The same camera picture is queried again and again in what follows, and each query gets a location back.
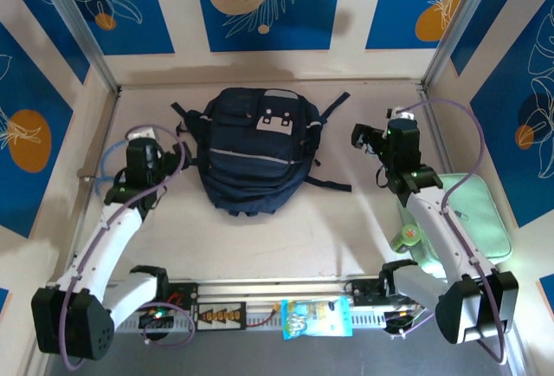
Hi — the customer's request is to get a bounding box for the navy blue backpack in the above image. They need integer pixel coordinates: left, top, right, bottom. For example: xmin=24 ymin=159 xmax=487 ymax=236
xmin=170 ymin=87 xmax=352 ymax=217

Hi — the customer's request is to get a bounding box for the small green bottle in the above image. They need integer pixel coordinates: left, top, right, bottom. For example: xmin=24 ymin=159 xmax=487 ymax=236
xmin=391 ymin=224 xmax=420 ymax=254

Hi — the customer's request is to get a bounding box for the mint green zip case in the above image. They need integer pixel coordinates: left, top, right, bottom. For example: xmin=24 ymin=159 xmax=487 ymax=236
xmin=400 ymin=172 xmax=514 ymax=276

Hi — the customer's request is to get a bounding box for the black power distribution board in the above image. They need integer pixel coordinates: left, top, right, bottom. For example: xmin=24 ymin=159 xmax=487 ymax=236
xmin=190 ymin=301 xmax=248 ymax=332

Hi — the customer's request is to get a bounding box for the blue snack packet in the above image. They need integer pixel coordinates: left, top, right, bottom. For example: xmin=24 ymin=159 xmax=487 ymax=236
xmin=280 ymin=296 xmax=354 ymax=341

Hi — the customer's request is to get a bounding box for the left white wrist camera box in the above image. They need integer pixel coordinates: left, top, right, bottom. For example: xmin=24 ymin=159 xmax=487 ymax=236
xmin=126 ymin=126 xmax=158 ymax=141

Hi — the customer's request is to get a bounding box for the light blue cable loop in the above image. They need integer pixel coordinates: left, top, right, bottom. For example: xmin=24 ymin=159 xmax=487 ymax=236
xmin=93 ymin=139 xmax=131 ymax=195

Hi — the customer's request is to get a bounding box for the blue floral wall poster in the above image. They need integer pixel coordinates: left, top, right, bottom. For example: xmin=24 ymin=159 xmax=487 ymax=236
xmin=192 ymin=0 xmax=345 ymax=53
xmin=449 ymin=0 xmax=554 ymax=76
xmin=365 ymin=0 xmax=481 ymax=51
xmin=0 ymin=0 xmax=91 ymax=86
xmin=0 ymin=23 xmax=74 ymax=238
xmin=470 ymin=0 xmax=554 ymax=228
xmin=55 ymin=0 xmax=176 ymax=56

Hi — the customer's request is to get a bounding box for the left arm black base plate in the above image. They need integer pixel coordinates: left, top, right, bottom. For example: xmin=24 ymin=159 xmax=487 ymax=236
xmin=119 ymin=282 xmax=199 ymax=312

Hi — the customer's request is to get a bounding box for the aluminium frame post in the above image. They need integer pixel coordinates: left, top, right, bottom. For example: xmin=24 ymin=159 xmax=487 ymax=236
xmin=422 ymin=0 xmax=499 ymax=87
xmin=32 ymin=0 xmax=120 ymax=91

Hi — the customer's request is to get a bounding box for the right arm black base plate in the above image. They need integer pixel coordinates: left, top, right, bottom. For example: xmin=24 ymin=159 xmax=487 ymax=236
xmin=350 ymin=278 xmax=432 ymax=308

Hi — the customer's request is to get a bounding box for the aluminium frame rail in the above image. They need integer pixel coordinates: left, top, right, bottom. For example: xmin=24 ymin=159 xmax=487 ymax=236
xmin=36 ymin=279 xmax=520 ymax=336

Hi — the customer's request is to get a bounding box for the red wire yellow connector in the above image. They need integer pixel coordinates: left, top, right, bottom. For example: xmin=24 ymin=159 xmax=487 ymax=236
xmin=246 ymin=303 xmax=282 ymax=329

